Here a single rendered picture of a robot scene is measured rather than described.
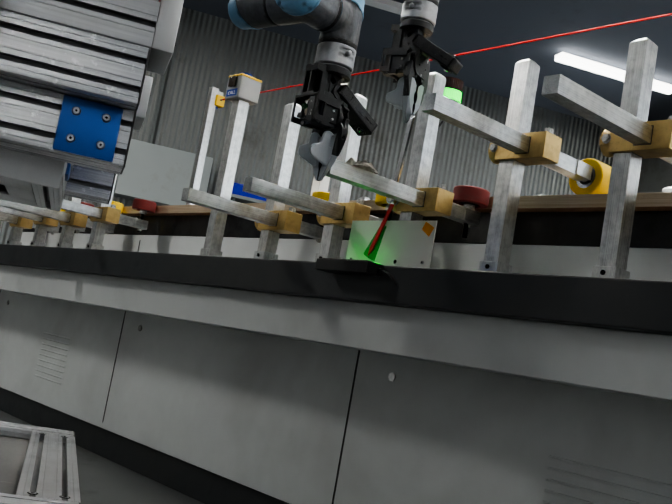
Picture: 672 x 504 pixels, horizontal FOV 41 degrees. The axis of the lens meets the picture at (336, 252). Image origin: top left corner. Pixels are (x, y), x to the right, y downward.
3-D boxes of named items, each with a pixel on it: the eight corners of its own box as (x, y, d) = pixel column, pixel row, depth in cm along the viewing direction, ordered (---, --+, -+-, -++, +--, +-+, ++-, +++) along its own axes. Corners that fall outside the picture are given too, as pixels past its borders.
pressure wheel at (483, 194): (465, 234, 189) (474, 182, 191) (438, 234, 196) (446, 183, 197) (489, 242, 194) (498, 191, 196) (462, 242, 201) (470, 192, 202)
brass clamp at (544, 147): (540, 155, 163) (544, 129, 164) (484, 159, 174) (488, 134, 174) (560, 165, 167) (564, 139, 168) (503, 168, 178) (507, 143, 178)
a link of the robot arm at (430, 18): (443, 13, 190) (428, -4, 183) (439, 33, 190) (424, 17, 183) (411, 14, 194) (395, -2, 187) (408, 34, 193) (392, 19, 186)
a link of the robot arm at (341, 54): (338, 58, 176) (366, 52, 169) (334, 80, 175) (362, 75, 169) (309, 45, 171) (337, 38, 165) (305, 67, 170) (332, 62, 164)
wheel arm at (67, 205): (25, 201, 282) (28, 188, 283) (21, 201, 285) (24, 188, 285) (146, 232, 310) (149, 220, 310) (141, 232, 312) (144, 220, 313)
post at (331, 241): (321, 292, 205) (357, 91, 210) (311, 291, 207) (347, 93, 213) (332, 294, 207) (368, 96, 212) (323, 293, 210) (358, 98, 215)
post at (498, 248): (491, 301, 167) (530, 56, 172) (476, 300, 169) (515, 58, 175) (503, 304, 169) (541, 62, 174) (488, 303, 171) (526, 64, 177)
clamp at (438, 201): (434, 210, 182) (438, 186, 182) (388, 211, 192) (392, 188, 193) (452, 217, 185) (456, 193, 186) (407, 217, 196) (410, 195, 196)
